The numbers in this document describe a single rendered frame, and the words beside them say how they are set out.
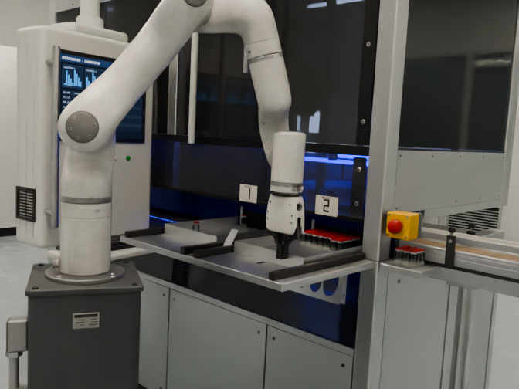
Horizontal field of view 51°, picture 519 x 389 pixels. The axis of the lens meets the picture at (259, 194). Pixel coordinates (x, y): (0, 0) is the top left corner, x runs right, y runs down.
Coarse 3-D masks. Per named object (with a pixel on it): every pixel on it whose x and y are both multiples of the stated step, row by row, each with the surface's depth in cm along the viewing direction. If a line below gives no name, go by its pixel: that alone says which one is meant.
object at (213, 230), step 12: (168, 228) 181; (180, 228) 177; (204, 228) 195; (216, 228) 197; (228, 228) 198; (240, 228) 199; (252, 228) 201; (192, 240) 173; (204, 240) 169; (216, 240) 165
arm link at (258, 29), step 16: (224, 0) 135; (240, 0) 132; (256, 0) 133; (224, 16) 135; (240, 16) 132; (256, 16) 132; (272, 16) 134; (208, 32) 140; (224, 32) 138; (240, 32) 135; (256, 32) 133; (272, 32) 134; (256, 48) 133; (272, 48) 134
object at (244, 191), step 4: (240, 184) 194; (244, 184) 193; (240, 188) 194; (244, 188) 193; (248, 188) 191; (252, 188) 190; (256, 188) 188; (240, 192) 194; (244, 192) 193; (248, 192) 191; (252, 192) 190; (256, 192) 189; (240, 196) 194; (244, 196) 193; (248, 196) 191; (252, 196) 190; (256, 196) 189; (240, 200) 194; (244, 200) 193; (248, 200) 192; (252, 200) 190
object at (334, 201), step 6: (318, 198) 170; (324, 198) 169; (330, 198) 167; (336, 198) 166; (318, 204) 170; (324, 204) 169; (330, 204) 167; (336, 204) 166; (318, 210) 170; (330, 210) 167; (336, 210) 166; (336, 216) 166
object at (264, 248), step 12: (240, 240) 161; (252, 240) 165; (264, 240) 169; (240, 252) 158; (252, 252) 155; (264, 252) 152; (288, 252) 163; (300, 252) 164; (312, 252) 164; (324, 252) 165; (336, 252) 153; (348, 252) 157; (288, 264) 146; (300, 264) 143
